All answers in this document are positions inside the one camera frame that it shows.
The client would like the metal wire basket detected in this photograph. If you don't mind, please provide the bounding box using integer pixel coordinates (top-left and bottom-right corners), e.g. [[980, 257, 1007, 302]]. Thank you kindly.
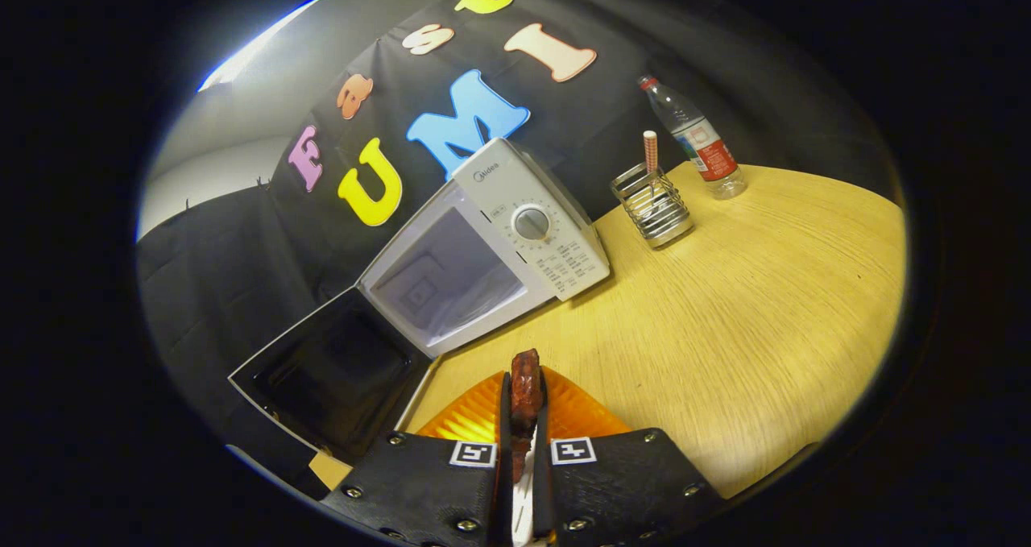
[[610, 164, 695, 249]]

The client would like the reddish brown meat strip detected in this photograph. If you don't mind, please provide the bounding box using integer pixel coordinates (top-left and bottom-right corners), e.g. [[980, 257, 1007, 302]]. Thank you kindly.
[[510, 349, 544, 483]]

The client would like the clear plastic water bottle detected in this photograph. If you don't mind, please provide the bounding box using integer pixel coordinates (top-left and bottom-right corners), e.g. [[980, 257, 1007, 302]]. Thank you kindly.
[[639, 76, 748, 201]]

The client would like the small white rectangular plate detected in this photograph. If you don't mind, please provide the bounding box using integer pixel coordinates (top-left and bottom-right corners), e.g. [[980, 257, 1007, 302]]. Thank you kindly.
[[514, 449, 536, 547]]

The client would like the white toaster oven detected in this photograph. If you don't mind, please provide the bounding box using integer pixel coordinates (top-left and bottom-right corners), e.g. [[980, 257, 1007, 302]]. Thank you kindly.
[[228, 137, 611, 466]]

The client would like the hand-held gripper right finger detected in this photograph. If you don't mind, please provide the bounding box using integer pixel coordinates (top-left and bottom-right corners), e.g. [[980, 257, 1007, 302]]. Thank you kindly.
[[533, 366, 730, 547]]

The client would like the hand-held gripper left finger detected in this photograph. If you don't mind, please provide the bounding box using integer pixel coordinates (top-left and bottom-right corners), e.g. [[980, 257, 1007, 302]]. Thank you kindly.
[[321, 370, 514, 547]]

